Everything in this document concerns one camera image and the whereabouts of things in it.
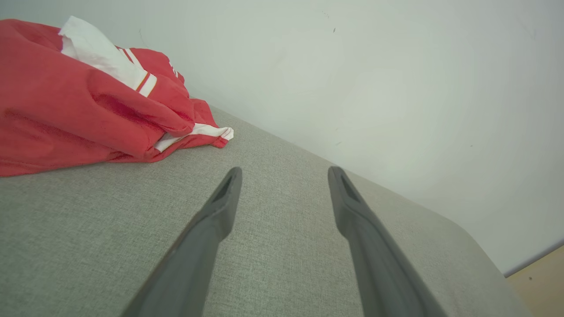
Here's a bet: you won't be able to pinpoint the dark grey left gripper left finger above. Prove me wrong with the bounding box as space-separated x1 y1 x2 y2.
121 166 242 317

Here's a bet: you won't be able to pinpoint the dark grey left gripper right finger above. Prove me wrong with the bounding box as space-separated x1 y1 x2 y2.
327 166 448 317

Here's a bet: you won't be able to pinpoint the red shorts with white stripe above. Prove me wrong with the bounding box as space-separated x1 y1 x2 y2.
153 99 234 153

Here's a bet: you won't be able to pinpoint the red white number 23 jersey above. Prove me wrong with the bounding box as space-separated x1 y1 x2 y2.
0 16 197 177

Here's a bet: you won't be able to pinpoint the grey fabric sofa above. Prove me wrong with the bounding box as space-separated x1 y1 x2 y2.
0 101 536 317

